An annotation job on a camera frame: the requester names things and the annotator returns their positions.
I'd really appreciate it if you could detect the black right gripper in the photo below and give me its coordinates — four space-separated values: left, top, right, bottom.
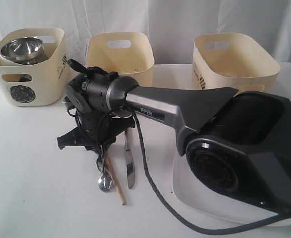
57 111 135 153

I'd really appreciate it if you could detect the steel table knife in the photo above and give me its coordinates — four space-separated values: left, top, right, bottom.
125 128 136 190

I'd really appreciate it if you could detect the steel spoon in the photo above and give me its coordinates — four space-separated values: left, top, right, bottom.
96 149 114 192

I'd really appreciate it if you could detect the wooden chopstick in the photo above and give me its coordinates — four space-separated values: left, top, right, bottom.
106 154 126 206

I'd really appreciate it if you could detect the steel bowl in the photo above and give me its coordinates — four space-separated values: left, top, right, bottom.
0 37 45 62

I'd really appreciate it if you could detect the white ceramic bowl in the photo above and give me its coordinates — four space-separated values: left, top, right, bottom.
0 50 20 66

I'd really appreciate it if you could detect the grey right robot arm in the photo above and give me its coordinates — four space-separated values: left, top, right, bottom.
57 72 291 213

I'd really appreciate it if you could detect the cream bin with triangle mark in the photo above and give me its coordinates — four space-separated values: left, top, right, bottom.
85 32 155 87

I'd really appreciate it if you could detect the cream bin with circle mark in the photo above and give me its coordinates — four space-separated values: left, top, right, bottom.
0 27 70 107

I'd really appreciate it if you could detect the white square plate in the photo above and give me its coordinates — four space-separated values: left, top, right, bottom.
172 150 276 224

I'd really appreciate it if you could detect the cream bin with square mark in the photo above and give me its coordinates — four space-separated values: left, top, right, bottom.
191 33 281 93

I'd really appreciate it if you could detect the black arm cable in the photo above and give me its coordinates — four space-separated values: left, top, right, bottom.
68 58 291 235

